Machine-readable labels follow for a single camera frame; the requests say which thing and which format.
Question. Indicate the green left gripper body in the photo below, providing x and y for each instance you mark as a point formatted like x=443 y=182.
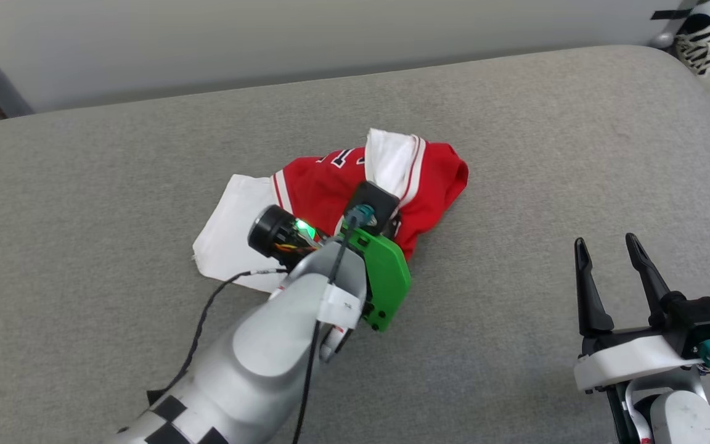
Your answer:
x=387 y=277

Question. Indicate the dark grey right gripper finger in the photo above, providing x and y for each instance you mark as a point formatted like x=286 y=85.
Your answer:
x=588 y=296
x=649 y=277

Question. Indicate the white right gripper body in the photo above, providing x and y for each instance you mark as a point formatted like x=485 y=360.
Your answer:
x=626 y=364

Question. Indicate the red and white basketball jersey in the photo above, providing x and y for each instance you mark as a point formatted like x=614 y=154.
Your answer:
x=318 y=185

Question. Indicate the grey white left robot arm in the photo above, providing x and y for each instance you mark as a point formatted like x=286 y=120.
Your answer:
x=269 y=345

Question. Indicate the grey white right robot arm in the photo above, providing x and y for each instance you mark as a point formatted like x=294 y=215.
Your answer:
x=681 y=413

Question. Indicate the grey fabric sofa cushion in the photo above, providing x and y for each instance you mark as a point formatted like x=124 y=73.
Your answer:
x=515 y=154

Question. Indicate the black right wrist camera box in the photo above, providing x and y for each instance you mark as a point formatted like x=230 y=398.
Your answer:
x=703 y=327

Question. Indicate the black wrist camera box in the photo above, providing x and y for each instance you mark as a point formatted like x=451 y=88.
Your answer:
x=703 y=327
x=377 y=200

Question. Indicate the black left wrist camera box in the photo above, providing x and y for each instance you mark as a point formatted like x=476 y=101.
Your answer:
x=377 y=200

